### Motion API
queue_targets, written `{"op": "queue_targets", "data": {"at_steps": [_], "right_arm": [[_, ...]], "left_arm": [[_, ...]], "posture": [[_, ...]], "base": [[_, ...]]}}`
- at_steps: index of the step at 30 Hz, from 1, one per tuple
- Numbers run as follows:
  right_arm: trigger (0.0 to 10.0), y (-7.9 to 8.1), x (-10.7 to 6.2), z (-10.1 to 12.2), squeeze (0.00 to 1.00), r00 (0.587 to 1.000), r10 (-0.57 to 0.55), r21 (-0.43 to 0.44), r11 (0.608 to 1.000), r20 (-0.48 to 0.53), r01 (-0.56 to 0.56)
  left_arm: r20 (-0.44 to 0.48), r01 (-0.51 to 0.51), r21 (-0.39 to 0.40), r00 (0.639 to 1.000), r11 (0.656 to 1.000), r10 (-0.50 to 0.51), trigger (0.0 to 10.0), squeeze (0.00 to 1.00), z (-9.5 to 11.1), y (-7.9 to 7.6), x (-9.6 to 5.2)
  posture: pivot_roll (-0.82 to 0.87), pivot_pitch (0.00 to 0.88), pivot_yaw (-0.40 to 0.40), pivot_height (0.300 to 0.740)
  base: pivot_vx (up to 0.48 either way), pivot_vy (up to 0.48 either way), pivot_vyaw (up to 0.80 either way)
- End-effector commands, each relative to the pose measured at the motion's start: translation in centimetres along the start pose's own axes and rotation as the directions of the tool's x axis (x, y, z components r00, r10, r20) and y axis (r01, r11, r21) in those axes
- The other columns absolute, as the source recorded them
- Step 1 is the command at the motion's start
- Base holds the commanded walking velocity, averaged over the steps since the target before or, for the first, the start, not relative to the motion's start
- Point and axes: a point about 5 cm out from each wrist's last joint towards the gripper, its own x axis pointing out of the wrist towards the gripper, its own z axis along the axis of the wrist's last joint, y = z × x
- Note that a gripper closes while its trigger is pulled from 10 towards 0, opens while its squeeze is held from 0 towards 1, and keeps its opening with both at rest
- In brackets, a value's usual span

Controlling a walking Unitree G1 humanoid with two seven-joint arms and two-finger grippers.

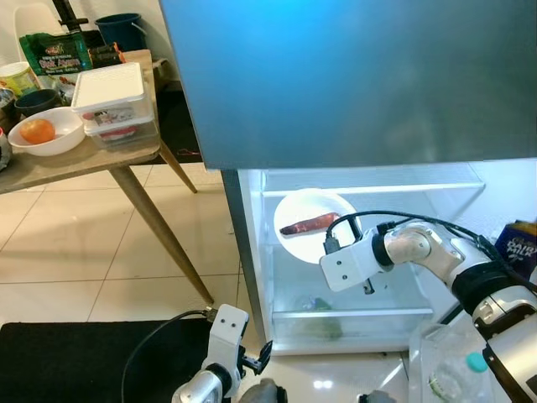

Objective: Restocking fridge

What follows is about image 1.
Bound white round plate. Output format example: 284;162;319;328
274;189;358;265

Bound grey steel fridge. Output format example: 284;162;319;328
159;0;537;358

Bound green leafy vegetable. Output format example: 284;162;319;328
306;298;345;341

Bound red chili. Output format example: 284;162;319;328
279;212;341;237

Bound clear bottle teal cap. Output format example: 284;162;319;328
436;344;496;403

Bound blue milk carton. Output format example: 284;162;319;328
495;220;537;278

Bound wooden table leg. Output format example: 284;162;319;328
158;143;199;194
109;164;215;305

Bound black floor mat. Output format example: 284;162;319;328
0;319;211;403

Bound white bowl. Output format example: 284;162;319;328
7;107;86;157

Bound white lidded food container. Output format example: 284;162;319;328
71;62;156;150

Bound orange fruit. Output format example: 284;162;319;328
20;118;56;144

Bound black bowl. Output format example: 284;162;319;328
14;88;62;118

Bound blue bucket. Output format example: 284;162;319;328
95;13;145;53

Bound green stock packet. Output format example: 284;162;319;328
18;32;93;76

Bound white-topped yellow noodle cup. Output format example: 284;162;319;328
0;61;39;97

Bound black stand pole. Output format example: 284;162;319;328
52;0;89;34

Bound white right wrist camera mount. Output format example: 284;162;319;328
319;238;388;293

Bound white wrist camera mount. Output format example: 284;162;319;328
319;238;388;293
206;304;250;374

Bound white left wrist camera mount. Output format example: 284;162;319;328
206;304;250;374

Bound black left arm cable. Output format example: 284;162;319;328
122;309;211;403

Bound black foam wall mats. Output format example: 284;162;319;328
155;88;202;165

